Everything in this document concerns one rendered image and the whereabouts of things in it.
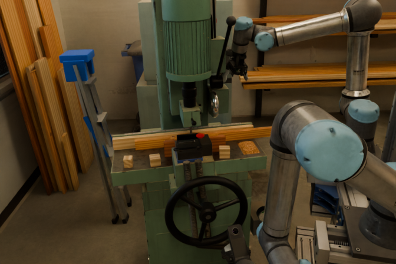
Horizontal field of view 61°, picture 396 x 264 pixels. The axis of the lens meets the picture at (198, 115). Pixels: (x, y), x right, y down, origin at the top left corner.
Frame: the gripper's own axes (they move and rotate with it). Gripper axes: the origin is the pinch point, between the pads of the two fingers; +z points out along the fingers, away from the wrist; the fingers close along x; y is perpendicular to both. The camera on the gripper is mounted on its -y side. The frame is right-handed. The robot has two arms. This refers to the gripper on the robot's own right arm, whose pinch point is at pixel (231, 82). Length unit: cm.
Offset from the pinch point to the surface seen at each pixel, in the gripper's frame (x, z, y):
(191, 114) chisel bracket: -30.9, -13.0, 33.4
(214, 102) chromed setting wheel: -17.4, -8.4, 23.1
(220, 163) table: -23, -1, 51
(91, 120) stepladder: -74, 40, -29
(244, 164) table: -13, 0, 52
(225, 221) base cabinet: -21, 25, 61
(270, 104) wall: 115, 145, -133
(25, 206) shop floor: -133, 125, -37
